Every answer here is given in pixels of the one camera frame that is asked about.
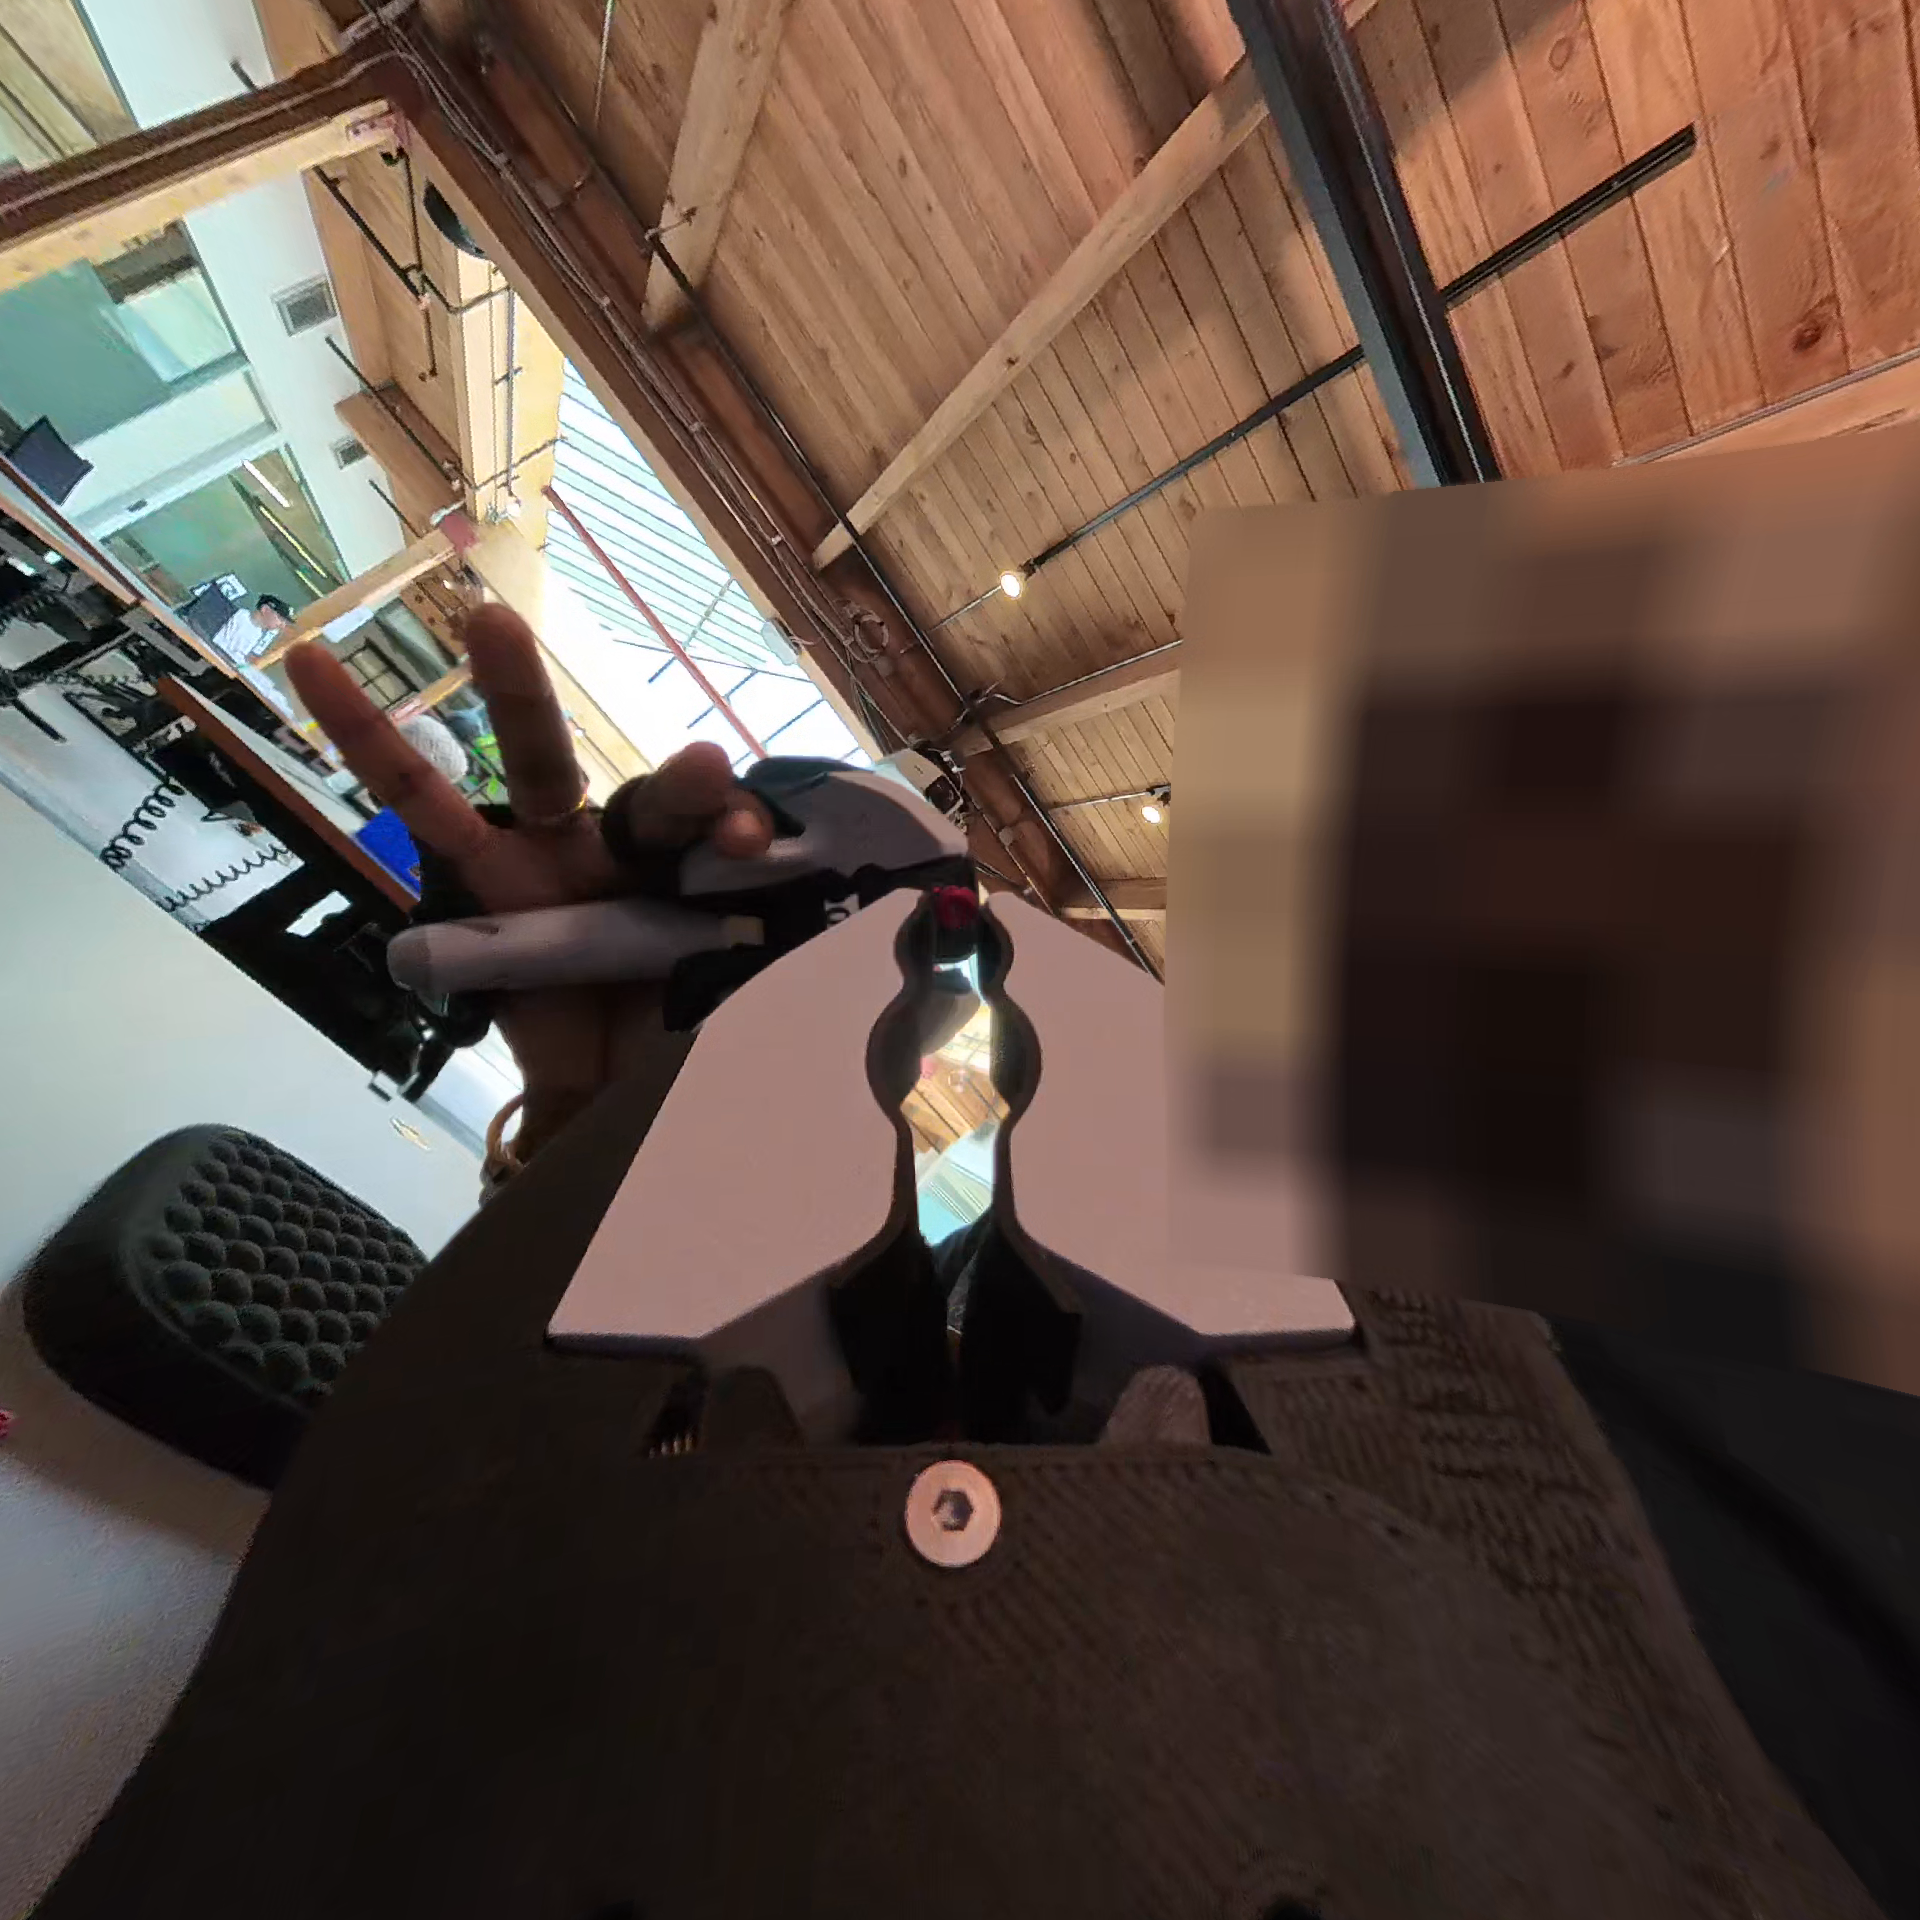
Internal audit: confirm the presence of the grey desk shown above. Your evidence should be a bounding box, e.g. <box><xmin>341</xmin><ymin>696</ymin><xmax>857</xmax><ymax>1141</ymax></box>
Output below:
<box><xmin>0</xmin><ymin>782</ymin><xmax>511</xmax><ymax>1920</ymax></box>

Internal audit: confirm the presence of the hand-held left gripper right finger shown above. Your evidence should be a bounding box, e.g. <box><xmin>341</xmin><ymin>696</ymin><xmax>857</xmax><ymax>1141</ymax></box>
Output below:
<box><xmin>966</xmin><ymin>895</ymin><xmax>1357</xmax><ymax>1375</ymax></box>

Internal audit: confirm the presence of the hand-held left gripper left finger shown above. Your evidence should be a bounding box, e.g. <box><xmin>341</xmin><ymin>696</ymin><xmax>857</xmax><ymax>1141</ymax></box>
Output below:
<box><xmin>546</xmin><ymin>889</ymin><xmax>955</xmax><ymax>1366</ymax></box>

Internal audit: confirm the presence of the black wrist rest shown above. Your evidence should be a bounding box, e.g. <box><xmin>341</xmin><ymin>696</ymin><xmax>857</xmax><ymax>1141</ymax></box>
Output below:
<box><xmin>23</xmin><ymin>1122</ymin><xmax>432</xmax><ymax>1493</ymax></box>

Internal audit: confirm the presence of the wooden background desk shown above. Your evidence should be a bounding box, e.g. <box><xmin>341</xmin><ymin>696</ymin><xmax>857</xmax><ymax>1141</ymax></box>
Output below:
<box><xmin>0</xmin><ymin>479</ymin><xmax>423</xmax><ymax>917</ymax></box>

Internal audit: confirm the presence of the person's right hand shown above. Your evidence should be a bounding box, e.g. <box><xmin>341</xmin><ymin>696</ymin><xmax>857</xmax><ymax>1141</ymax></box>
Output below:
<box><xmin>278</xmin><ymin>600</ymin><xmax>787</xmax><ymax>1157</ymax></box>

